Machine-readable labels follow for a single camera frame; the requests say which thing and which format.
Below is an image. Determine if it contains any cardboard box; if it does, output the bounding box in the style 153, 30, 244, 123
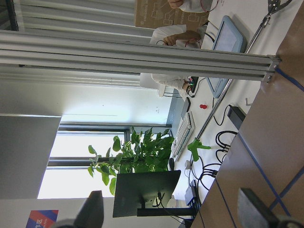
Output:
134, 0, 209, 30

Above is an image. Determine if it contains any blue teach pendant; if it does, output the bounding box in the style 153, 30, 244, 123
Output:
207, 15, 247, 98

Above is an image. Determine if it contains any black power adapter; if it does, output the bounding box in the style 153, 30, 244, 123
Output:
227, 106, 246, 129

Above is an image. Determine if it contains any person in white hoodie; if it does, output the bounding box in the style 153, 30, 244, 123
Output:
149, 23, 209, 99

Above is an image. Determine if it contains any white keyboard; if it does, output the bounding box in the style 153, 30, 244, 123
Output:
171, 111, 195, 161

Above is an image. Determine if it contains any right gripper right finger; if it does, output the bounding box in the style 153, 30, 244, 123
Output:
237, 188, 304, 228

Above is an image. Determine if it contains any green potted plant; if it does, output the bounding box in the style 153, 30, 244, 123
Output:
87, 128, 174, 196

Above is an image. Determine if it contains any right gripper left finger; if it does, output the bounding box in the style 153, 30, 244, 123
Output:
53, 190, 104, 228

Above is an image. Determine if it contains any black monitor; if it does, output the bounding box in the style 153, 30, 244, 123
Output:
113, 170, 195, 218

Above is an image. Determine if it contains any aluminium frame post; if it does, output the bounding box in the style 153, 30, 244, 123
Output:
0, 30, 280, 81

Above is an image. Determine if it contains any green handled reacher grabber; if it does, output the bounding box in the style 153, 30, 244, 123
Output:
187, 0, 293, 162

